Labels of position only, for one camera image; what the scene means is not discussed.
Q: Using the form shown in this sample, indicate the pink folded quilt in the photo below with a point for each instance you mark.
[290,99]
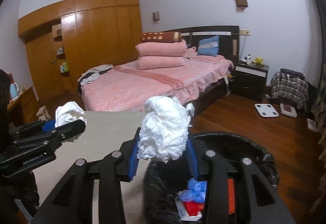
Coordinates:
[157,62]
[176,49]

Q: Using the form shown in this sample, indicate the lower pink folded quilt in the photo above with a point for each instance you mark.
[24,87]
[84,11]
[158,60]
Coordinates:
[157,62]

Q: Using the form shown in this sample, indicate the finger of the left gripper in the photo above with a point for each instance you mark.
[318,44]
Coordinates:
[47,142]
[32,129]

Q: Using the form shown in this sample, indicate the wooden side cabinet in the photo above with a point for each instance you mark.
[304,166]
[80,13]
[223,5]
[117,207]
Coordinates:
[23,110]

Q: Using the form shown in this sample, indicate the black nightstand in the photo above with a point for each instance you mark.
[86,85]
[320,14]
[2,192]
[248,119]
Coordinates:
[249,81]

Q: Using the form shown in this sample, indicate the clothes pile on bed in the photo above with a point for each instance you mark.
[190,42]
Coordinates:
[93,73]

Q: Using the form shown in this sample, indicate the white tissue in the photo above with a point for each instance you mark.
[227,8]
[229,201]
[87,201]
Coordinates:
[68,113]
[164,129]

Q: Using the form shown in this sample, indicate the black headboard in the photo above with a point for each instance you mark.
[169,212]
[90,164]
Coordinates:
[227,38]

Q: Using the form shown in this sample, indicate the white bathroom scale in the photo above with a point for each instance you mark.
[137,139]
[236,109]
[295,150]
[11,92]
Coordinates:
[266,110]

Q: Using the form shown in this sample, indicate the blue plastic trash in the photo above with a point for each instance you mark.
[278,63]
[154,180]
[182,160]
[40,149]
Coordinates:
[195,192]

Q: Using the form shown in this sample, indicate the white bottle on nightstand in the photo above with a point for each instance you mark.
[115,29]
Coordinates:
[249,61]

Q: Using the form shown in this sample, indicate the left wall lamp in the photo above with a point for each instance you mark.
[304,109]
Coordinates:
[156,16]

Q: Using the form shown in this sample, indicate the wooden wardrobe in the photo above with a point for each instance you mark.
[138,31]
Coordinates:
[65,39]

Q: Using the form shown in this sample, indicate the pink bed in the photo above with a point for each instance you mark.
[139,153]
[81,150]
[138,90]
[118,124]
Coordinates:
[126,88]

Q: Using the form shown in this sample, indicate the light blue kettle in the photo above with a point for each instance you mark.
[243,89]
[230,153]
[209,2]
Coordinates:
[14,90]

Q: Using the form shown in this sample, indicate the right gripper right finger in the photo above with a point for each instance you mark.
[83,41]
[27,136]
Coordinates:
[215,157]

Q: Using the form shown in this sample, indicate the red box behind kettle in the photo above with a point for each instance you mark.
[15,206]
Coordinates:
[12,78]

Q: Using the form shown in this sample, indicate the upper pink folded quilt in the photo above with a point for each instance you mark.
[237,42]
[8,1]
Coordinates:
[176,49]

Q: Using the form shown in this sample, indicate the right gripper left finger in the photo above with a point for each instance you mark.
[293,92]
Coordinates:
[71,199]

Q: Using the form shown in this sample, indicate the wall power socket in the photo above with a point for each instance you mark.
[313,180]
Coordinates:
[244,32]

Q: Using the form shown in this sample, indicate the black trash bin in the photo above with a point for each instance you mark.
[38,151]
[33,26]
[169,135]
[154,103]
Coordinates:
[161,183]

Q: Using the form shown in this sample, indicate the yellow toy on nightstand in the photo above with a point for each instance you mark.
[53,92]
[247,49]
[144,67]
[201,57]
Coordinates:
[259,62]

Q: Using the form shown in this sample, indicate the brown dotted rolled blanket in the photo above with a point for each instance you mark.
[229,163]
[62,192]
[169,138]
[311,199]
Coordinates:
[161,37]

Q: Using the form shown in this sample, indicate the small white stool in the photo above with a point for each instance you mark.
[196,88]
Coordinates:
[42,114]

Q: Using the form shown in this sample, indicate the blue pillow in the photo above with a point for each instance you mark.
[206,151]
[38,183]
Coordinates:
[208,46]

